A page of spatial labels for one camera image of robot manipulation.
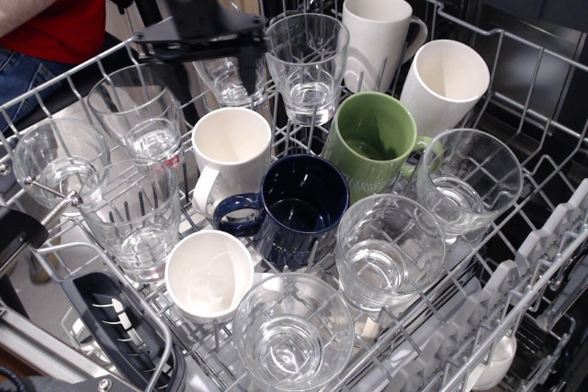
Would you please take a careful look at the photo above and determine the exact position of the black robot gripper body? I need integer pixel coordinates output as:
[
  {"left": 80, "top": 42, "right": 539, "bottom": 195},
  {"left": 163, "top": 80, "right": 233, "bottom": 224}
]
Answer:
[{"left": 135, "top": 0, "right": 266, "bottom": 64}]

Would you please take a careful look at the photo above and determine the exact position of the tall white mug rear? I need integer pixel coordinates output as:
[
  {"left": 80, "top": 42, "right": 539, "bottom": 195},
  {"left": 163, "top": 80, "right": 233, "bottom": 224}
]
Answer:
[{"left": 342, "top": 0, "right": 428, "bottom": 93}]

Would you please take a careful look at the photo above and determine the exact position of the white mug with handle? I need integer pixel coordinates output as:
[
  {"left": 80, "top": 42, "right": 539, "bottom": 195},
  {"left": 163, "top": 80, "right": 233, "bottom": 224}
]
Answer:
[{"left": 191, "top": 107, "right": 272, "bottom": 218}]

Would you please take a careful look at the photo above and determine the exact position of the clear glass rear centre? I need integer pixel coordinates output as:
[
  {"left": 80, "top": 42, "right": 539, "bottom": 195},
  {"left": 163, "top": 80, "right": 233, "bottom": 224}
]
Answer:
[{"left": 266, "top": 13, "right": 350, "bottom": 127}]

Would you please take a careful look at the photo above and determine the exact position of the tall clear glass left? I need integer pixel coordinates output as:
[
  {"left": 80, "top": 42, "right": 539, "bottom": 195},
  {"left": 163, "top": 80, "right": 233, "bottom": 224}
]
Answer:
[{"left": 87, "top": 64, "right": 182, "bottom": 167}]

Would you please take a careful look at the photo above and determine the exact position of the clear glass front left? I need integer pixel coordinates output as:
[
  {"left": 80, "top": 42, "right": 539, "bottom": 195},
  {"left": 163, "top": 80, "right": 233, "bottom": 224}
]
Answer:
[{"left": 80, "top": 158, "right": 180, "bottom": 284}]

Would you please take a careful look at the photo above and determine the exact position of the clear glass centre right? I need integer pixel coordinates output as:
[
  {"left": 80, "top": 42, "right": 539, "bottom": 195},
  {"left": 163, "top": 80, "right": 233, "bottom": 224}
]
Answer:
[{"left": 335, "top": 194, "right": 446, "bottom": 311}]

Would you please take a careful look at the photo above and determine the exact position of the person in red shirt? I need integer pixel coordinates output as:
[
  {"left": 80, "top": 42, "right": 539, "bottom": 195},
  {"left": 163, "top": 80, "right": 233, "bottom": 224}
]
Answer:
[{"left": 1, "top": 0, "right": 106, "bottom": 129}]

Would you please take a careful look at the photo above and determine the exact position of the tall white cup tilted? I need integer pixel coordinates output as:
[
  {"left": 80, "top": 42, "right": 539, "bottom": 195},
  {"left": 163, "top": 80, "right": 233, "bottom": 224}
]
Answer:
[{"left": 400, "top": 39, "right": 491, "bottom": 138}]

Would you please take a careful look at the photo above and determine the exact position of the clear glass far left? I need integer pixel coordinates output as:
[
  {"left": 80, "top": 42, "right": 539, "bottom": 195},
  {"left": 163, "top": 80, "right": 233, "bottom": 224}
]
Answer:
[{"left": 13, "top": 118, "right": 110, "bottom": 208}]

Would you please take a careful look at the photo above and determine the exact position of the white bowl lower rack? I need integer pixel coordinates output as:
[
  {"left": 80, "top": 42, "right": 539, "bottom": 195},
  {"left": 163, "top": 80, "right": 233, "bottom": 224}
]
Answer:
[{"left": 470, "top": 336, "right": 517, "bottom": 391}]

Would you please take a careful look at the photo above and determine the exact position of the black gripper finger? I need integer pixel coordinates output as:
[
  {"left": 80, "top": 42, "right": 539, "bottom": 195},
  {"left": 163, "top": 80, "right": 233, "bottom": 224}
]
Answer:
[
  {"left": 236, "top": 45, "right": 266, "bottom": 95},
  {"left": 153, "top": 62, "right": 192, "bottom": 105}
]

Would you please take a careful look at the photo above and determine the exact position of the white mug front tilted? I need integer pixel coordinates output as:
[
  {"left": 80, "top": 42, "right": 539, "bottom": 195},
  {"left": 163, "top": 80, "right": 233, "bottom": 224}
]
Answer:
[{"left": 165, "top": 230, "right": 254, "bottom": 324}]

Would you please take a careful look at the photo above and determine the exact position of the green ceramic mug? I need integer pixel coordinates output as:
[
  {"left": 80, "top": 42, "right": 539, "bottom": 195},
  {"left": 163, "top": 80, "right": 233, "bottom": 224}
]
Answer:
[{"left": 322, "top": 92, "right": 443, "bottom": 203}]

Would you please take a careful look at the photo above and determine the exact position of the grey wire dishwasher rack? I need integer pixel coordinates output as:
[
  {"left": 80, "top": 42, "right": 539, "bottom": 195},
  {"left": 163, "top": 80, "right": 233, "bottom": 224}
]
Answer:
[{"left": 1, "top": 0, "right": 587, "bottom": 391}]

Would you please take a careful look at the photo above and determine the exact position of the black rack handle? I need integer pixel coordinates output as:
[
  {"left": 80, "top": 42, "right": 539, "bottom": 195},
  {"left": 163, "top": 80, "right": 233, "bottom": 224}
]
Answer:
[{"left": 62, "top": 272, "right": 186, "bottom": 391}]

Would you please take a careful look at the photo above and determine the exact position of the clear glass rear left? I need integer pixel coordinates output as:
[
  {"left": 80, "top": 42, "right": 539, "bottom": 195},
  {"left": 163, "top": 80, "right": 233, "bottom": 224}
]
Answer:
[{"left": 193, "top": 57, "right": 266, "bottom": 108}]

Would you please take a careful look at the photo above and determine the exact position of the navy blue ceramic mug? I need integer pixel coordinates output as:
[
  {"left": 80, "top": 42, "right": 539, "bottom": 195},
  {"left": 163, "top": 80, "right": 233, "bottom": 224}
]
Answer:
[{"left": 213, "top": 154, "right": 350, "bottom": 270}]

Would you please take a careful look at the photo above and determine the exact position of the clear glass front centre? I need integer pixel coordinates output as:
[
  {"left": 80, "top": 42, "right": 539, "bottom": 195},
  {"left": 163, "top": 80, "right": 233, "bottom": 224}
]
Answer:
[{"left": 232, "top": 273, "right": 355, "bottom": 391}]

